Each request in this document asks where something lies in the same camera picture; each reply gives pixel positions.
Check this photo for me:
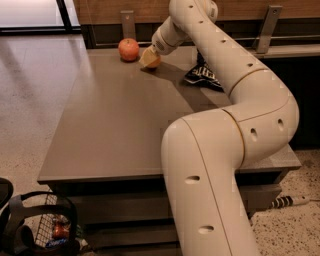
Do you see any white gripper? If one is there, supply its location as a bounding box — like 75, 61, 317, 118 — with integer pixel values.
139, 16, 191, 68

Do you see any orange fruit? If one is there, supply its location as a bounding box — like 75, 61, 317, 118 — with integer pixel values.
146, 56, 161, 69

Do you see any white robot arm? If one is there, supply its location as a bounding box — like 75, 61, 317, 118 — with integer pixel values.
140, 0, 299, 256

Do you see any red apple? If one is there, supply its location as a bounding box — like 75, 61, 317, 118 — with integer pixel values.
118, 38, 139, 62

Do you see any dark blue chip bag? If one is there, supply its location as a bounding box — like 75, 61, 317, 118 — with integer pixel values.
184, 52, 223, 92

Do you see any grey drawer cabinet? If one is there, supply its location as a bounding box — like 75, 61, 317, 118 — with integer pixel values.
37, 45, 302, 256

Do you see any orange item in basket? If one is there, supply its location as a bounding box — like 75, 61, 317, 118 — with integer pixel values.
52, 222, 69, 239

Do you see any left metal bracket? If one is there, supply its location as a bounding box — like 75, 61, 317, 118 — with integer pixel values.
120, 10, 136, 39

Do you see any metal bracket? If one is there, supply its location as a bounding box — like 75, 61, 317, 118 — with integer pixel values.
120, 10, 136, 39
253, 5, 282, 54

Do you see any right metal bracket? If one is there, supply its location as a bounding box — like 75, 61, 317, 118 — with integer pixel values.
253, 5, 282, 54

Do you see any black white striped cable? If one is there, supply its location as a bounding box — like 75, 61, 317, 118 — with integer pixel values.
268, 195, 312, 210

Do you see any black wire basket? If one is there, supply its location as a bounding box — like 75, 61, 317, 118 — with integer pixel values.
0, 190, 81, 256

